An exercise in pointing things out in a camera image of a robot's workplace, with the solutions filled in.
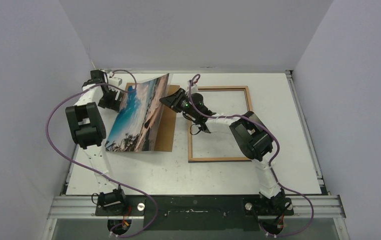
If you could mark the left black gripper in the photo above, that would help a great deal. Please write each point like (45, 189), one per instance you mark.
(114, 105)

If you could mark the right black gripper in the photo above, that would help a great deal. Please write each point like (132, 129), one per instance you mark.
(176, 100)

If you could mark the blue wooden picture frame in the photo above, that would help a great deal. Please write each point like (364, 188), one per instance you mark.
(249, 107)

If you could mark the beach landscape photo print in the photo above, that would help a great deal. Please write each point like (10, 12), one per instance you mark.
(136, 126)

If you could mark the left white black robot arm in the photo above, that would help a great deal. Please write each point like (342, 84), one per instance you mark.
(89, 132)

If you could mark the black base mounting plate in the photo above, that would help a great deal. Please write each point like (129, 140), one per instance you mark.
(196, 212)

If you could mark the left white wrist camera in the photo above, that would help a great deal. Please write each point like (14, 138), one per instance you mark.
(115, 81)

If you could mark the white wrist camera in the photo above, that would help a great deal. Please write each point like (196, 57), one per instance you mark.
(115, 81)
(192, 88)

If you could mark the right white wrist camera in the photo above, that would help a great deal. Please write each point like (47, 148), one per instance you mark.
(192, 88)

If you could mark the aluminium front rail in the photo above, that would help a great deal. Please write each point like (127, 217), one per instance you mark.
(81, 207)

